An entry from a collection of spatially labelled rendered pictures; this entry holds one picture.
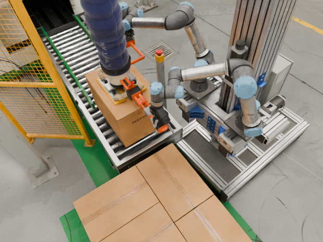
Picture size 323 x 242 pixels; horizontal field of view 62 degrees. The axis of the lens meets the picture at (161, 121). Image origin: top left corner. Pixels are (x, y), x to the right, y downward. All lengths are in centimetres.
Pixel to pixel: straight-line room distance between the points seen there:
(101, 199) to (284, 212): 174
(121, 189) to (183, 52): 250
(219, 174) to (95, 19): 181
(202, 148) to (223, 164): 27
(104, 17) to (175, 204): 147
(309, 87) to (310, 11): 177
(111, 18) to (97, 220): 150
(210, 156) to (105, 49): 155
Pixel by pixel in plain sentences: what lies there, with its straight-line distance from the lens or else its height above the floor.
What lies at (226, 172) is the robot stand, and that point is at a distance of 277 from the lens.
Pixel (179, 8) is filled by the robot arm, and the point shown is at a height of 164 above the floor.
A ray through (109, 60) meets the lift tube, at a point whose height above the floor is 144.
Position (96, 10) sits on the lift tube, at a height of 182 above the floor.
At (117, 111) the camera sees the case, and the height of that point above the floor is 109.
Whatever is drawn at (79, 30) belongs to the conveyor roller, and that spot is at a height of 55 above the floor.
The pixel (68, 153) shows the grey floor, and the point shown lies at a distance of 332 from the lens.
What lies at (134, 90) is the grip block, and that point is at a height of 123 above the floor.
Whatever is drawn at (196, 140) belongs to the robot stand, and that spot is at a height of 21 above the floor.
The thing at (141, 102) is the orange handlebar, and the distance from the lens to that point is 190.
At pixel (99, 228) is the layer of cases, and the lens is 228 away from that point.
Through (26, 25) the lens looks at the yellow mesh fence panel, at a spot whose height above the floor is 162.
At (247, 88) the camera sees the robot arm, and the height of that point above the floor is 163.
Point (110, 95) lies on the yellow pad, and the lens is 216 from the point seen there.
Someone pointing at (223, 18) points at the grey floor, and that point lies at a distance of 492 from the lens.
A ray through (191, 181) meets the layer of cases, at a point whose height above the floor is 54.
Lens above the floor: 268
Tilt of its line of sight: 54 degrees down
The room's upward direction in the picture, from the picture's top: 5 degrees counter-clockwise
